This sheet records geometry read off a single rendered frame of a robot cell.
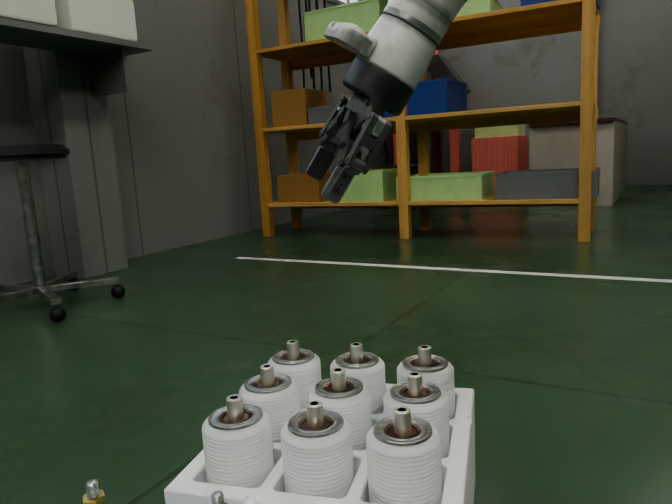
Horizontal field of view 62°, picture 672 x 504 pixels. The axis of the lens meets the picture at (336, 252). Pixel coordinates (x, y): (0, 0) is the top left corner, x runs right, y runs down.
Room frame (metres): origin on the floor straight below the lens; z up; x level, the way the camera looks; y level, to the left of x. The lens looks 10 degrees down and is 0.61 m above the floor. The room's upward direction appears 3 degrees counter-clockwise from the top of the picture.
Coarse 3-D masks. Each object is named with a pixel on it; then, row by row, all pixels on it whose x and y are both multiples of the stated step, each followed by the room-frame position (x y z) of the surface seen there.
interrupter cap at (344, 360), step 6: (342, 354) 0.96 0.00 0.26; (348, 354) 0.96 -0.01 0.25; (366, 354) 0.95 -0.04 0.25; (372, 354) 0.95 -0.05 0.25; (336, 360) 0.93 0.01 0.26; (342, 360) 0.93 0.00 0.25; (348, 360) 0.93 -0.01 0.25; (366, 360) 0.93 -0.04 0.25; (372, 360) 0.92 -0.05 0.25; (378, 360) 0.92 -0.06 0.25; (342, 366) 0.90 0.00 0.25; (348, 366) 0.90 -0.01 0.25; (354, 366) 0.89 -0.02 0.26; (360, 366) 0.89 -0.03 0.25; (366, 366) 0.90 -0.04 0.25
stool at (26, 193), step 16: (48, 144) 2.41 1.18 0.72; (0, 160) 2.32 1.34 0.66; (16, 160) 2.46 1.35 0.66; (32, 192) 2.48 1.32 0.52; (32, 208) 2.47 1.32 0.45; (32, 224) 2.46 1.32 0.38; (32, 240) 2.46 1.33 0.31; (32, 256) 2.45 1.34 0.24; (32, 272) 2.46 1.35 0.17; (0, 288) 2.52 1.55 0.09; (16, 288) 2.49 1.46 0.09; (32, 288) 2.43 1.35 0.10; (48, 288) 2.41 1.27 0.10; (64, 288) 2.49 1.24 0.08; (112, 288) 2.56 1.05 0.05
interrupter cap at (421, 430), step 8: (392, 416) 0.71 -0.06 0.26; (376, 424) 0.69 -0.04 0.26; (384, 424) 0.69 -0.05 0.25; (392, 424) 0.69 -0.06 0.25; (416, 424) 0.68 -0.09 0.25; (424, 424) 0.68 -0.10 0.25; (376, 432) 0.66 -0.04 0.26; (384, 432) 0.66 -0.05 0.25; (392, 432) 0.67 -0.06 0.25; (416, 432) 0.67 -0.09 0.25; (424, 432) 0.66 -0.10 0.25; (384, 440) 0.64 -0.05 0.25; (392, 440) 0.65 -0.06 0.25; (400, 440) 0.64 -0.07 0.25; (408, 440) 0.64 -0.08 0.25; (416, 440) 0.64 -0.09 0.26; (424, 440) 0.64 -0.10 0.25
